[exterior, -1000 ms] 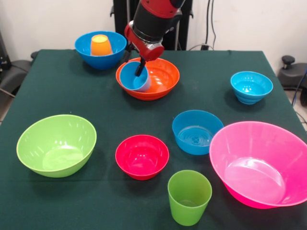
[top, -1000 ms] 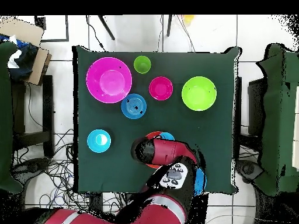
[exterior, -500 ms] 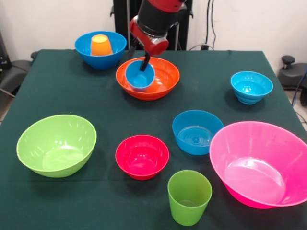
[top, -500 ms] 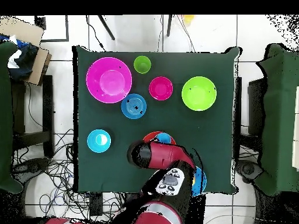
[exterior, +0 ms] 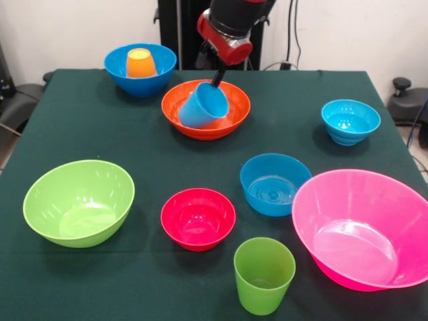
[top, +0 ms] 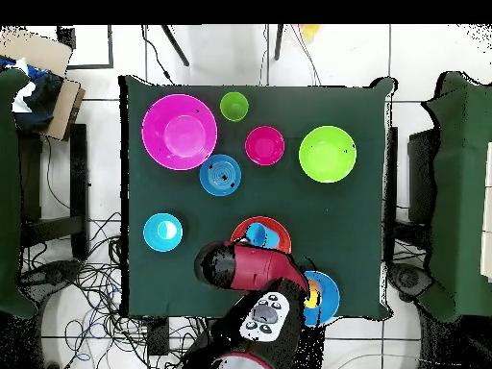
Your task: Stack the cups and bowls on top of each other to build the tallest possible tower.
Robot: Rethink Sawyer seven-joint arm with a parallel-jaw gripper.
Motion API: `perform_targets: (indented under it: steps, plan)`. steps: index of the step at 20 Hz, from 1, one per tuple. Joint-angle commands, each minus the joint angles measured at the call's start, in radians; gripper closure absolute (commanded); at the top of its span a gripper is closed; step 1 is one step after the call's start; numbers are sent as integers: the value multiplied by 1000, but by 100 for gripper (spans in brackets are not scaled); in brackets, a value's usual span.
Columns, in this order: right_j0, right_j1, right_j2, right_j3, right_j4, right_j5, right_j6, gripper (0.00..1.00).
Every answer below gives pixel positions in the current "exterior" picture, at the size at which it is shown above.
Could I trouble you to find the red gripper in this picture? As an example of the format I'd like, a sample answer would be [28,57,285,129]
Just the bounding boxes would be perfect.
[195,9,254,90]

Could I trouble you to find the blue cup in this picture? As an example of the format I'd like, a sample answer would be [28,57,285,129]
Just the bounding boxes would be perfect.
[178,82,230,130]

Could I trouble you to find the orange-red bowl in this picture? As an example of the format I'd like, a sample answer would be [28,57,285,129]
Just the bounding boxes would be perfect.
[160,79,251,141]

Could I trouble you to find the orange cup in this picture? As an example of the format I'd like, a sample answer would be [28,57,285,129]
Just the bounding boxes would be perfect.
[125,47,158,79]

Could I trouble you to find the large blue bowl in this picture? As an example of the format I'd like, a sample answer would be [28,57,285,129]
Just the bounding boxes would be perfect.
[104,43,178,98]

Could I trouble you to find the dark green tablecloth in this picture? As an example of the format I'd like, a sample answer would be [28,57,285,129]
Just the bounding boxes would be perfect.
[0,68,428,321]

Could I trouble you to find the blue flat-bottomed bowl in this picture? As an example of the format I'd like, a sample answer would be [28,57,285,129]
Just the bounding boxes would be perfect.
[239,153,313,217]

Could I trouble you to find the small light blue ribbed bowl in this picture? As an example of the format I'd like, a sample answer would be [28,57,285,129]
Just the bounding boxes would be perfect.
[321,99,382,146]

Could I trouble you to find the small pink-red bowl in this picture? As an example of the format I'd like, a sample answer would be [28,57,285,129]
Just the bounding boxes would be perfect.
[160,187,237,253]

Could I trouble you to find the green bowl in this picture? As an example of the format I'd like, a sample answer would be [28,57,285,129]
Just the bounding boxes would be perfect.
[22,159,136,249]

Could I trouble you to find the black equipment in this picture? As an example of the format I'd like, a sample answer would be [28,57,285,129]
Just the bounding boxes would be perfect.
[0,43,15,98]

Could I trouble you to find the green cup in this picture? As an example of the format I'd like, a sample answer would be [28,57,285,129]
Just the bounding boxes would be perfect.
[233,237,297,316]

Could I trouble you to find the large pink bowl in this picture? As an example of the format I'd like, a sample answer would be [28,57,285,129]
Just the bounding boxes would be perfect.
[291,169,428,292]

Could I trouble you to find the black hanging cable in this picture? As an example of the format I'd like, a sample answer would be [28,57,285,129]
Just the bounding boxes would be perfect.
[286,0,302,70]

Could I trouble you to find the black pedestal foot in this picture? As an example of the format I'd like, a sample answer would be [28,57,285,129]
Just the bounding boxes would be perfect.
[387,77,428,123]
[0,71,54,131]

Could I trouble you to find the blue cable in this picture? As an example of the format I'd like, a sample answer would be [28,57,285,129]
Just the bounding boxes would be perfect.
[405,95,428,148]

